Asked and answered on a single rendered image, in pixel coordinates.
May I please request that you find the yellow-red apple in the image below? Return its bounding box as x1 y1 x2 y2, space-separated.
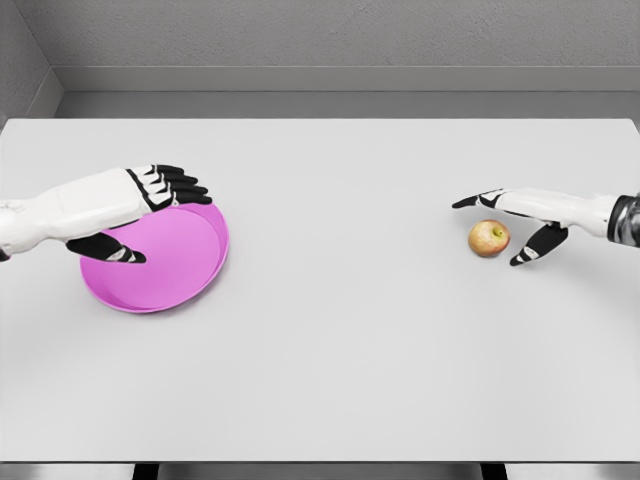
467 219 511 258

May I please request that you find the pink round plate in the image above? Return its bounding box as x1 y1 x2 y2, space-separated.
79 201 230 315

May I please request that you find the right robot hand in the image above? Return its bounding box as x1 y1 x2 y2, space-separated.
451 187 576 268

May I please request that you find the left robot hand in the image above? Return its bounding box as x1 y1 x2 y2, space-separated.
41 163 213 266

